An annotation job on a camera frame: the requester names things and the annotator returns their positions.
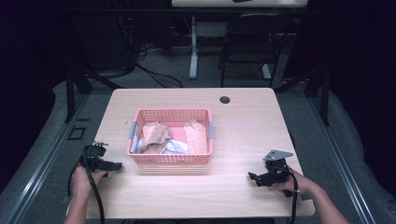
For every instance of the tan brown cloth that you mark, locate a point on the tan brown cloth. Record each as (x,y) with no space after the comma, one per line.
(157,138)

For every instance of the black metal stand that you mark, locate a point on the black metal stand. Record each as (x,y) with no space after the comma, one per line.
(73,84)
(322,90)

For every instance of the black table grommet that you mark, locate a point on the black table grommet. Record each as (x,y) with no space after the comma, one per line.
(224,100)

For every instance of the white cloth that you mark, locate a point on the white cloth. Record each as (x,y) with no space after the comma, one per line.
(176,146)

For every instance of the peach cloth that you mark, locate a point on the peach cloth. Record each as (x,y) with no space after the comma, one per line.
(196,138)

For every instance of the white desk leg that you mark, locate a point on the white desk leg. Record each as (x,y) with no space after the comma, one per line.
(193,49)

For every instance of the white desk top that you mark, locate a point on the white desk top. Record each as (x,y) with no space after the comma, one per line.
(239,3)

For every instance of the person's left hand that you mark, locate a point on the person's left hand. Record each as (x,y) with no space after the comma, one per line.
(82,182)

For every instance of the pink plastic basket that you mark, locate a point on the pink plastic basket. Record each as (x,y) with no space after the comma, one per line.
(169,158)

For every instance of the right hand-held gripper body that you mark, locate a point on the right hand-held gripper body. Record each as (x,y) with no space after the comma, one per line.
(277,169)

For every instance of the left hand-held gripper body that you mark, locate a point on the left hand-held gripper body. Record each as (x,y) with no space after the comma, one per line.
(95,155)

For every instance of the black chair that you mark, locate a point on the black chair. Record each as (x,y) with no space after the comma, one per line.
(253,46)

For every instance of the grey metal floor rail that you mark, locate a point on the grey metal floor rail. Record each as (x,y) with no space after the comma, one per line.
(40,168)
(342,165)

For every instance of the person's right hand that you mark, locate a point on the person's right hand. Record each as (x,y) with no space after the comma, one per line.
(295,185)

